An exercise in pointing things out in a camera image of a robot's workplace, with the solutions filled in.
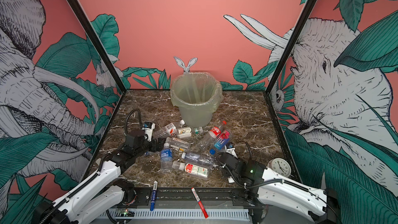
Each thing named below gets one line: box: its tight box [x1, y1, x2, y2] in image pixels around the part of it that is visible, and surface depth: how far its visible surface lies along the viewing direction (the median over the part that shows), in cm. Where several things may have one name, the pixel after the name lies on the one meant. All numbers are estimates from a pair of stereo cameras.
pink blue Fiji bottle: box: [209, 130, 231, 156], surface depth 90 cm
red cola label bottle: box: [196, 120, 228, 152], surface depth 95 cm
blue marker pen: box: [149, 180, 159, 212], surface depth 75 cm
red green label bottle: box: [172, 160, 211, 179], surface depth 79 cm
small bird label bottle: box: [177, 126, 204, 139], surface depth 95 cm
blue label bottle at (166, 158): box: [160, 142, 173, 174], surface depth 85 cm
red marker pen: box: [190, 187, 209, 219], surface depth 74 cm
